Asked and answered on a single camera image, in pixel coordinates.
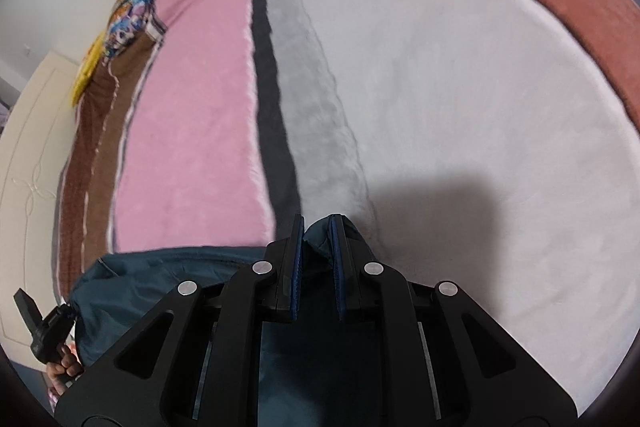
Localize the teal quilted puffer jacket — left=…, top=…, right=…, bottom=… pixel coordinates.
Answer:
left=70, top=214, right=431, bottom=427

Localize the yellow cloth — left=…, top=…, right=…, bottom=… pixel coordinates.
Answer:
left=70, top=29, right=108, bottom=108

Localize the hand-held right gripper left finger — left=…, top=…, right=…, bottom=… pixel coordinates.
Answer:
left=54, top=213, right=306, bottom=427

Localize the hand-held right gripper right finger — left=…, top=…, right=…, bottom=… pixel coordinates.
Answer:
left=327, top=214, right=578, bottom=427

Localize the white headboard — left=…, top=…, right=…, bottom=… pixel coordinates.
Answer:
left=0, top=52, right=83, bottom=358

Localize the person's left hand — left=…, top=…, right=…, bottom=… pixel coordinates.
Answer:
left=45, top=343, right=87, bottom=400

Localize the striped fleece blanket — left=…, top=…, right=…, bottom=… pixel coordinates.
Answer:
left=55, top=0, right=640, bottom=413

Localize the colourful printed cushion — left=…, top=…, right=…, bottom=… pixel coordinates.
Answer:
left=102, top=0, right=168, bottom=60

